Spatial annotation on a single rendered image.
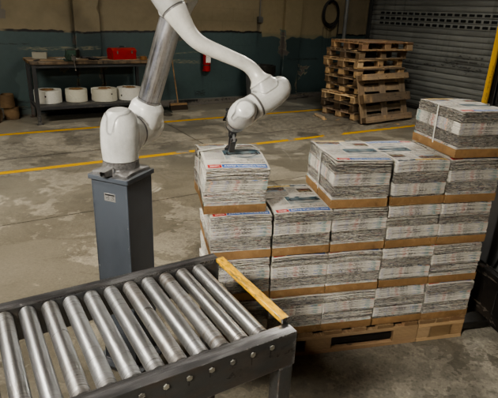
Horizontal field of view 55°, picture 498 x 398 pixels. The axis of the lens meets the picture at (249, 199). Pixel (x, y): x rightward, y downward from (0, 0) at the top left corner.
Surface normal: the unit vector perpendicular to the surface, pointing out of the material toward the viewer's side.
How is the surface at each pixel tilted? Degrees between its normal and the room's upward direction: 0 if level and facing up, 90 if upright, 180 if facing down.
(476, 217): 90
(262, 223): 90
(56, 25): 90
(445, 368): 0
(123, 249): 90
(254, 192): 98
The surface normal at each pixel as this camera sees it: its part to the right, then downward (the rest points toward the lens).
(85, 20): 0.51, 0.33
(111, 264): -0.38, 0.33
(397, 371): 0.04, -0.93
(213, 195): 0.22, 0.50
